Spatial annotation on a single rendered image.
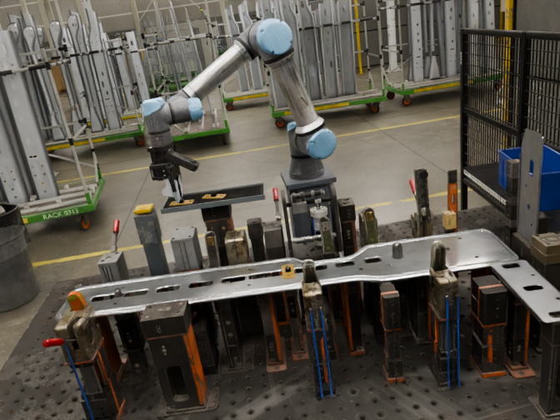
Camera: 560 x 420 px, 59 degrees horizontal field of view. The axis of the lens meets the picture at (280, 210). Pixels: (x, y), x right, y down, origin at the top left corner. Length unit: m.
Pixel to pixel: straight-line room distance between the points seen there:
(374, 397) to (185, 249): 0.74
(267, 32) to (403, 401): 1.22
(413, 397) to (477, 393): 0.17
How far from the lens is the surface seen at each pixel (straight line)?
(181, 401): 1.55
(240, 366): 1.66
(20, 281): 4.11
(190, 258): 1.65
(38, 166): 5.58
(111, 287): 1.69
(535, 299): 1.38
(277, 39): 1.74
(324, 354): 1.44
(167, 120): 1.70
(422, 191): 1.66
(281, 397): 1.54
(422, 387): 1.54
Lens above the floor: 1.73
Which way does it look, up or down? 21 degrees down
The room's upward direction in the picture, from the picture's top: 8 degrees counter-clockwise
